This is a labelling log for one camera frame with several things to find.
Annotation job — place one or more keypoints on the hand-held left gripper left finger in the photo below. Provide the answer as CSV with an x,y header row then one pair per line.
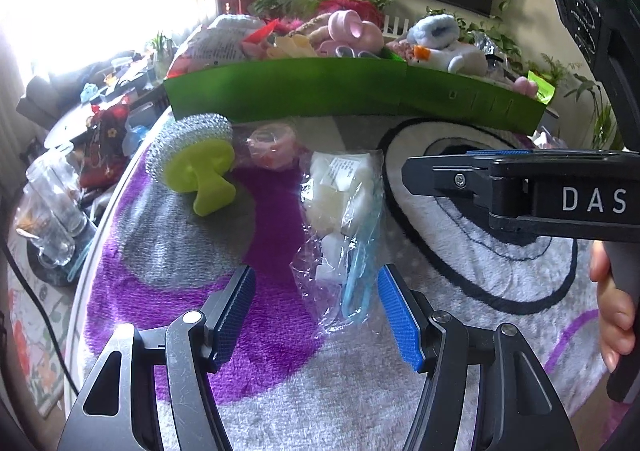
x,y
235,318

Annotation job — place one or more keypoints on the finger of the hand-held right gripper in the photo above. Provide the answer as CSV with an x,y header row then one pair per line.
x,y
450,178
500,152

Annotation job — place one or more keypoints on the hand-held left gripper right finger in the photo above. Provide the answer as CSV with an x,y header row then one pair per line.
x,y
401,321

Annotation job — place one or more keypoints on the clear bag of white sponges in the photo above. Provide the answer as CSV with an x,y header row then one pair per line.
x,y
340,201

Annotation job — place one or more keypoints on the green cardboard box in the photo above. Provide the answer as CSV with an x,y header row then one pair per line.
x,y
290,88
475,98

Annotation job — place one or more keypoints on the red pink feather headpiece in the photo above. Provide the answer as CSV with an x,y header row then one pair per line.
x,y
345,1

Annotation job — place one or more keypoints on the round white desktop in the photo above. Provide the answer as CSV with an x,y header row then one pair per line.
x,y
97,236

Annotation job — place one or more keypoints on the person's right hand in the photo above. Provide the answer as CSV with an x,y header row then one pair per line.
x,y
612,311

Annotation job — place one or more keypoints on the small pink toy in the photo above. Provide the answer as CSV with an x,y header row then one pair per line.
x,y
526,87

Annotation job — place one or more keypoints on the green snack packet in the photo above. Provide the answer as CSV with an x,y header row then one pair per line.
x,y
542,87

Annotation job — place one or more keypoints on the tall broad leaf plant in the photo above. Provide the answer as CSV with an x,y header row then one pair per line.
x,y
595,116

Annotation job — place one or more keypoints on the clear bag of dark items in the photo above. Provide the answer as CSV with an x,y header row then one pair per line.
x,y
492,56

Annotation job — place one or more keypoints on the purple grey printed blanket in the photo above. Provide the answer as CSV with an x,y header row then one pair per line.
x,y
310,396

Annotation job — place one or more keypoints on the white plush toy blue hat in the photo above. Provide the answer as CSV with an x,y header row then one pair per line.
x,y
450,51

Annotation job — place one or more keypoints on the pink knitted toy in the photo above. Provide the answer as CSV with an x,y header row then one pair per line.
x,y
407,52

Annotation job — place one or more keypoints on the white picket fence holder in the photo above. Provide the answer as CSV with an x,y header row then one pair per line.
x,y
396,26

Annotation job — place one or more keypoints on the pink roll in clear wrap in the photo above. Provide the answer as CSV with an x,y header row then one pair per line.
x,y
272,146

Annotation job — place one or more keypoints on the floral floor rug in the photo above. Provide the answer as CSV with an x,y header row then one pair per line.
x,y
35,356

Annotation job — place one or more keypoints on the yellow foam pieces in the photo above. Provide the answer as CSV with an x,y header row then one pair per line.
x,y
292,47

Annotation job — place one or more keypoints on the beige woven roll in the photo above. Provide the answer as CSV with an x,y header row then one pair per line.
x,y
312,26

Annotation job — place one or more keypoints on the blue plastic bag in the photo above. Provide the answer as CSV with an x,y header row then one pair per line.
x,y
136,137

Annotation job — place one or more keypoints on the clear glass cups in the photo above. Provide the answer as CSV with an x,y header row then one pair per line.
x,y
50,211

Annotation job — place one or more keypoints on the red floral decoration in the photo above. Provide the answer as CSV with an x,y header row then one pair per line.
x,y
105,146

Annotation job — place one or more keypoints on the red plastic piece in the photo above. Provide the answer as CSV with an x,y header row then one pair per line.
x,y
260,32

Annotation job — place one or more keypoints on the round black coffee table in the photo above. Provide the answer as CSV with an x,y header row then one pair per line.
x,y
65,131

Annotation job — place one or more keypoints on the white knit hat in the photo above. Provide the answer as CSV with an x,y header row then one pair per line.
x,y
240,21

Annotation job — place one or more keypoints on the grey knit cloth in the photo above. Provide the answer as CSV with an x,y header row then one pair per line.
x,y
217,46

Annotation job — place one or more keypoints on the plant in glass vase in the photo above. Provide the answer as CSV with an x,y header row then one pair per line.
x,y
161,53

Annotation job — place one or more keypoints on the grey sofa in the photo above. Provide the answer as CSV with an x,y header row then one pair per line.
x,y
45,96

